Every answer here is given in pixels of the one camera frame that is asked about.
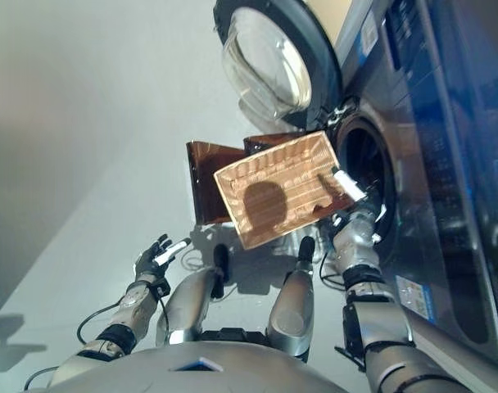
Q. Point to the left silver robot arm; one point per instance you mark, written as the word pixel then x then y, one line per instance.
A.
pixel 122 319

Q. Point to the white blue energy label sticker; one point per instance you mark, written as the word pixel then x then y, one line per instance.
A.
pixel 417 296

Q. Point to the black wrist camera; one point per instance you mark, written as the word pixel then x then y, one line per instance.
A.
pixel 338 221
pixel 161 288

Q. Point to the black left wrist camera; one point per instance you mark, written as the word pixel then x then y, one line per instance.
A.
pixel 161 288

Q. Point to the silver robot leg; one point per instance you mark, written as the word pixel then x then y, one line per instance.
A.
pixel 191 294
pixel 292 303

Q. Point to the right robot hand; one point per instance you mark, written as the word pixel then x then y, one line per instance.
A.
pixel 349 184

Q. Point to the silver robot torso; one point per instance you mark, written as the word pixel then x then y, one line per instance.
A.
pixel 191 372

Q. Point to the right silver robot leg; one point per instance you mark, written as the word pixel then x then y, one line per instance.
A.
pixel 292 303

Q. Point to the wicker laundry basket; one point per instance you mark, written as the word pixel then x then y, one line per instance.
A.
pixel 273 192

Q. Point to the left silver robot leg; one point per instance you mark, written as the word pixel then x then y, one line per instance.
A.
pixel 191 294

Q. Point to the blue white QR code sticker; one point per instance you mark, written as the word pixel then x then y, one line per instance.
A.
pixel 365 41

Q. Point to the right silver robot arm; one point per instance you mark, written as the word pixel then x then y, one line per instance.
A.
pixel 372 303

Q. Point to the round glass washing machine door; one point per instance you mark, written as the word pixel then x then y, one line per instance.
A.
pixel 273 61

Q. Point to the grey front-load washing machine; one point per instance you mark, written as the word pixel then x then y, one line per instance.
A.
pixel 437 163

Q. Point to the brown glossy side table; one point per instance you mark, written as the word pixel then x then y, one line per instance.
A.
pixel 204 180

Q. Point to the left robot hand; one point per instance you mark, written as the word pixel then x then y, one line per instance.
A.
pixel 150 262

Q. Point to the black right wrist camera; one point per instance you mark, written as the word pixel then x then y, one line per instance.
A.
pixel 338 221

